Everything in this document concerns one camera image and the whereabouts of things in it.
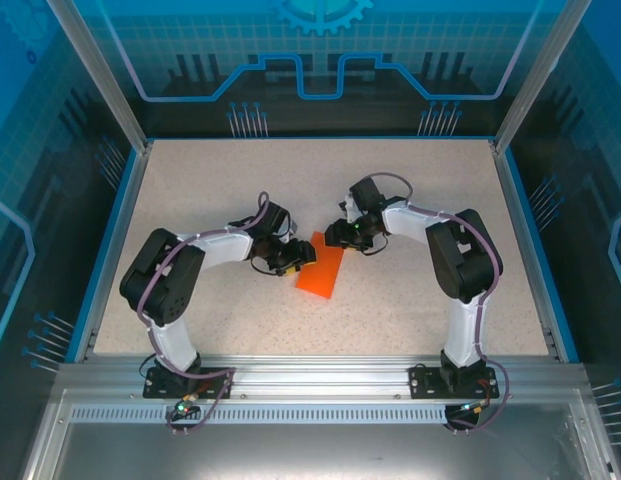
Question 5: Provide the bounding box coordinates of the orange paper sheet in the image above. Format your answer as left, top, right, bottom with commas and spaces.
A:
295, 231, 347, 300

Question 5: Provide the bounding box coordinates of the brushed metal sheet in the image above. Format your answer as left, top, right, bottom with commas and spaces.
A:
19, 389, 616, 480

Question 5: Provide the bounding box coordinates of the blue printed gear panel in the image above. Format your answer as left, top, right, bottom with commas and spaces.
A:
77, 0, 561, 139

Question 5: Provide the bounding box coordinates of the blue printed side panel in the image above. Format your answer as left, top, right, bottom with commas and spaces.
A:
0, 0, 136, 480
509, 0, 621, 480

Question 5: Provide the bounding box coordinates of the aluminium frame beam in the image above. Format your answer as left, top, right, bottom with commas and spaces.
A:
54, 352, 591, 401

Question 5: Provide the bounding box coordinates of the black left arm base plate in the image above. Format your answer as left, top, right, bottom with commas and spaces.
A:
143, 366, 237, 401

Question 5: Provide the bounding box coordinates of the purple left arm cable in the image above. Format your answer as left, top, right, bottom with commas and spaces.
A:
137, 191, 271, 437

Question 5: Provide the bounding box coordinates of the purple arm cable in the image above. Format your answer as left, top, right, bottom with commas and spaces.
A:
362, 172, 511, 436
137, 191, 271, 437

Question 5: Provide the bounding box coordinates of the slotted aluminium cable duct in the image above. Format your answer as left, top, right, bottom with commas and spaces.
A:
68, 405, 450, 426

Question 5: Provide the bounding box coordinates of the aluminium side rail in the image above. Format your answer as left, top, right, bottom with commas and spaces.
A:
72, 142, 155, 364
489, 139, 564, 364

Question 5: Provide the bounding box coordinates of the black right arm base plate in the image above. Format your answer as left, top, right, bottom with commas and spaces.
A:
408, 363, 501, 401

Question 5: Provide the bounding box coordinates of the cable connector with green LED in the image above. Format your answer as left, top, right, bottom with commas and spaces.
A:
173, 393, 200, 417

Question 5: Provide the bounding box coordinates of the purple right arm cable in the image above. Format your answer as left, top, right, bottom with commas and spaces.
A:
362, 172, 511, 436

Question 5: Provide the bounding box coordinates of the slanted aluminium frame post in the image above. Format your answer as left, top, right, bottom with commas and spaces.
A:
491, 0, 594, 154
45, 0, 155, 154

